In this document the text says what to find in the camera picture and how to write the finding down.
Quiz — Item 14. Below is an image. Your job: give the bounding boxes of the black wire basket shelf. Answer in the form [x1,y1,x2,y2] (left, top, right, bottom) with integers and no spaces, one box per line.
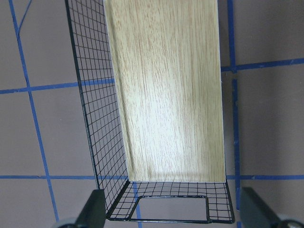
[65,0,235,224]

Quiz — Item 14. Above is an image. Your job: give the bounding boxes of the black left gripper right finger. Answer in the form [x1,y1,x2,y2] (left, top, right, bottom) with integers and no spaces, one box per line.
[240,187,285,228]

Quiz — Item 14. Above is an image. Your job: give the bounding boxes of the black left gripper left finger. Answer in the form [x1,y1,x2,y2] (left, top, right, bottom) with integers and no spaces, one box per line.
[75,190,106,228]

